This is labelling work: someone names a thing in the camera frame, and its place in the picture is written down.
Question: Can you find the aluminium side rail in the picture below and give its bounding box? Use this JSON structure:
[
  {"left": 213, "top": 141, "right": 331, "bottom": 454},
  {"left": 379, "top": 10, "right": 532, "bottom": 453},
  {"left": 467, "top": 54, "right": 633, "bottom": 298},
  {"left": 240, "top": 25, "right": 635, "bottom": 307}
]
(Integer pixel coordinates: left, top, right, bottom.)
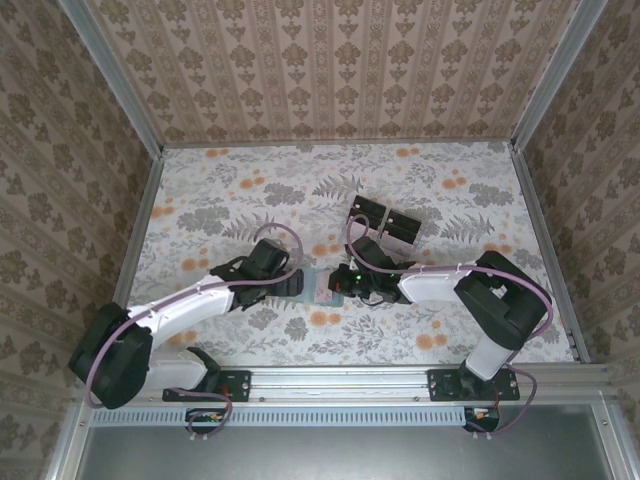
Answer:
[
  {"left": 510, "top": 147, "right": 591, "bottom": 364},
  {"left": 112, "top": 149, "right": 166, "bottom": 309}
]

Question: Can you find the grey metal panel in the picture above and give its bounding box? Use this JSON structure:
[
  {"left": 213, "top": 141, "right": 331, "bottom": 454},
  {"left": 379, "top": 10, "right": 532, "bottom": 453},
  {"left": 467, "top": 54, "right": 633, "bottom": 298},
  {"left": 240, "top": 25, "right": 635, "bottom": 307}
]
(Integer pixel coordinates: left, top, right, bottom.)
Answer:
[{"left": 47, "top": 402, "right": 640, "bottom": 480}]

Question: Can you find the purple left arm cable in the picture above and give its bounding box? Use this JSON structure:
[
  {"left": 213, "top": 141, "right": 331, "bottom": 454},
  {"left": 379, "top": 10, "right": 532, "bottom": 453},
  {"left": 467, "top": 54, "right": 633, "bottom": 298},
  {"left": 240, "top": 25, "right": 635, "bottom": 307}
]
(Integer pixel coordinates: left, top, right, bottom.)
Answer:
[{"left": 84, "top": 223, "right": 302, "bottom": 444}]

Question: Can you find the aluminium frame post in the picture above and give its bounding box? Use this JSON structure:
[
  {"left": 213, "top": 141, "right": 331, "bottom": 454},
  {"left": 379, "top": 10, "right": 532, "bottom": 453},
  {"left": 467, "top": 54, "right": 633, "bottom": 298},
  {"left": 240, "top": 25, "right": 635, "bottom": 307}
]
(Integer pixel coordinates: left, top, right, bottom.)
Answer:
[
  {"left": 57, "top": 0, "right": 166, "bottom": 157},
  {"left": 510, "top": 0, "right": 609, "bottom": 151}
]

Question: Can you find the white slotted cable duct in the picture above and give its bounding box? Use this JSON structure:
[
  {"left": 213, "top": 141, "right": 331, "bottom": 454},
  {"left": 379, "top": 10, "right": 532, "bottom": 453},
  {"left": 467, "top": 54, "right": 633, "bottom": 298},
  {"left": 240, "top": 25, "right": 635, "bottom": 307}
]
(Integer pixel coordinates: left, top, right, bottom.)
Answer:
[{"left": 91, "top": 405, "right": 471, "bottom": 427}]

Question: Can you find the black tiered card stand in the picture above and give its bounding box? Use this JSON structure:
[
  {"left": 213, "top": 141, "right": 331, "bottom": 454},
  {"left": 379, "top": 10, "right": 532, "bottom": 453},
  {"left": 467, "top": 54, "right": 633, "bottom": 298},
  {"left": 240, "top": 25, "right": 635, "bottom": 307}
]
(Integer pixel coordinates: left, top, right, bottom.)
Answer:
[{"left": 348, "top": 194, "right": 422, "bottom": 246}]

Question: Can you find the black junction box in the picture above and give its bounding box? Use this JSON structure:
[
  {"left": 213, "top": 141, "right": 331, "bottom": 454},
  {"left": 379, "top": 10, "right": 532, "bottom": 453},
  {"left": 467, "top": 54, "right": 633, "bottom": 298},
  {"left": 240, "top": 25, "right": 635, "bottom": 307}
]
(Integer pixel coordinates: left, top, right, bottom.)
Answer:
[
  {"left": 185, "top": 407, "right": 227, "bottom": 434},
  {"left": 462, "top": 405, "right": 501, "bottom": 432}
]

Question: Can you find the aluminium back rail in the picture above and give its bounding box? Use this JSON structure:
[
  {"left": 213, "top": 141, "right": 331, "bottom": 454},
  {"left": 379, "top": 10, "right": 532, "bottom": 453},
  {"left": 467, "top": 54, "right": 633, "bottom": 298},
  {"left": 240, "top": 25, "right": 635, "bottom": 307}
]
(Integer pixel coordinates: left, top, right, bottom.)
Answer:
[{"left": 162, "top": 141, "right": 516, "bottom": 150}]

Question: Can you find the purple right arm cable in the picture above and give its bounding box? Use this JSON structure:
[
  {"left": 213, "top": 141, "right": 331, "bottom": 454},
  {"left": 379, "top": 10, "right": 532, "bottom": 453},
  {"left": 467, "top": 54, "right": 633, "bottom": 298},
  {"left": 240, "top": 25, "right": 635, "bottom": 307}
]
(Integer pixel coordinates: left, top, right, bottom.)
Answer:
[{"left": 346, "top": 213, "right": 554, "bottom": 442}]

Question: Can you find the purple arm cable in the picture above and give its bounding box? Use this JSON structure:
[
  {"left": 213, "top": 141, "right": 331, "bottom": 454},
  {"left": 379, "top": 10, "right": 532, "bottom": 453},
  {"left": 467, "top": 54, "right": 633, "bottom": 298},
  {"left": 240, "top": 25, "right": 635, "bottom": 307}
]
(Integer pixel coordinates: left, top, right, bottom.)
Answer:
[
  {"left": 346, "top": 213, "right": 554, "bottom": 442},
  {"left": 84, "top": 223, "right": 302, "bottom": 444}
]

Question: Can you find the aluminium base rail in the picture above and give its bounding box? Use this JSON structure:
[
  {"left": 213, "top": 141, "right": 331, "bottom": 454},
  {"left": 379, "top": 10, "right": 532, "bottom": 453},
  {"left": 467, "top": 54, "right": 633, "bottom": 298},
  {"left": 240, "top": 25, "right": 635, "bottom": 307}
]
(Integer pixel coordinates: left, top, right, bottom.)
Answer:
[{"left": 74, "top": 363, "right": 619, "bottom": 404}]

